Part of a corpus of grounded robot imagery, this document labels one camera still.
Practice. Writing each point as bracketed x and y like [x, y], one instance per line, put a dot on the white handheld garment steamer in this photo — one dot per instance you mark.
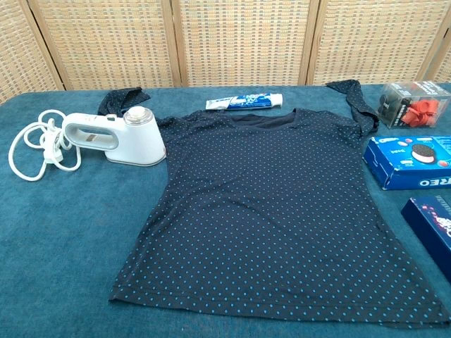
[141, 141]

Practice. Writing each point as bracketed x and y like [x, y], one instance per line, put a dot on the navy polka dot shirt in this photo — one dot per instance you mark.
[264, 193]

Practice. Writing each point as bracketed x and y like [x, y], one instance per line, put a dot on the blue white toothpaste tube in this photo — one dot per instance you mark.
[246, 102]

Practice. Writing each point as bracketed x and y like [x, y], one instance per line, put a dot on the blue Oreo cookie box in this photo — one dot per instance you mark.
[394, 165]

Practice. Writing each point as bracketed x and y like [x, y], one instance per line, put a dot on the woven wooden folding screen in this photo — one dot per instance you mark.
[105, 42]

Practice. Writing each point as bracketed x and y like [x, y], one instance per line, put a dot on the clear box with red pieces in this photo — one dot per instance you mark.
[419, 109]

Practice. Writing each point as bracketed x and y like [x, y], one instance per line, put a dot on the dark blue toothpaste box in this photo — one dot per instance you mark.
[433, 225]

